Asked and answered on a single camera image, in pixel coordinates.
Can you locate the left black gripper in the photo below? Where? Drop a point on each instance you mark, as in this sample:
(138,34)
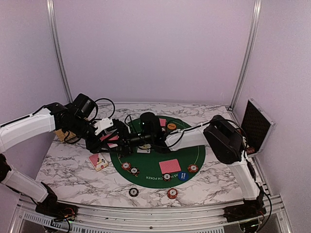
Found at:
(94,145)

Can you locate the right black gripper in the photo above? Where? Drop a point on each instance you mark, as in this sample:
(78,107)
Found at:
(127,146)

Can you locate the ace of clubs card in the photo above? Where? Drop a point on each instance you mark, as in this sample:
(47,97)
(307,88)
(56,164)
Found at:
(144,149)

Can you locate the red playing card deck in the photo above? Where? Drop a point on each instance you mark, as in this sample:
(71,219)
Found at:
(109,143)

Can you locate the red chips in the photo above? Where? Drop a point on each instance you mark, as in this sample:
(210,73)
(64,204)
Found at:
(126,166)
(193,168)

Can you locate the black chips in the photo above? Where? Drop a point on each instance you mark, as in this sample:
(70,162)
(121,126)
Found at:
(134,171)
(166,177)

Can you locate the card dealt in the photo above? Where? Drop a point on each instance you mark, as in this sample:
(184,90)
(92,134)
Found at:
(169,166)
(162,122)

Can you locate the orange big blind button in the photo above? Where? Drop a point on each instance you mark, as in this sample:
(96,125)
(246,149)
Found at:
(171,126)

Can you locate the black poker chip stack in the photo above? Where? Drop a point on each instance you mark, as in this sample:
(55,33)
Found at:
(133,192)

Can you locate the blue small blind button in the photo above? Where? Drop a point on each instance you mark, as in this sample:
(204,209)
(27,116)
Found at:
(183,176)

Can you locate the red poker chip stack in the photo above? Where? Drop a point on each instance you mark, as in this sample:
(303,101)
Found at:
(172,193)

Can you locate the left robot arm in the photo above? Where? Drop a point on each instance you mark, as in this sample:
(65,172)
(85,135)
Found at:
(24,142)

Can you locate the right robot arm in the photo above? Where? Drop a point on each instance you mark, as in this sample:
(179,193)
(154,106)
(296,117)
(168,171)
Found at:
(225,141)

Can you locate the woven bamboo tray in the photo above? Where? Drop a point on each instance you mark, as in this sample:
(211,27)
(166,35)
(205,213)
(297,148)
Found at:
(68,136)

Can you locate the playing card box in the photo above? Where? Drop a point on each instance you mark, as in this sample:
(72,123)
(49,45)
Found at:
(98,161)

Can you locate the round green poker mat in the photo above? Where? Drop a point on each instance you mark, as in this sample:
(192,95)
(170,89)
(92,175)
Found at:
(150,175)

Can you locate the aluminium poker chip case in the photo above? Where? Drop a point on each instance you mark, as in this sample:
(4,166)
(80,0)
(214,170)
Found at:
(257,125)

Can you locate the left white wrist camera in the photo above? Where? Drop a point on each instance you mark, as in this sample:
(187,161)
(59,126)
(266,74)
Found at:
(104,126)

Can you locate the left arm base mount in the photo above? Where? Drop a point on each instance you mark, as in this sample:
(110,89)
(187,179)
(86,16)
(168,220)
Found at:
(60,211)

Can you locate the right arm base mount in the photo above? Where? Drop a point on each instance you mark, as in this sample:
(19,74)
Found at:
(242,212)

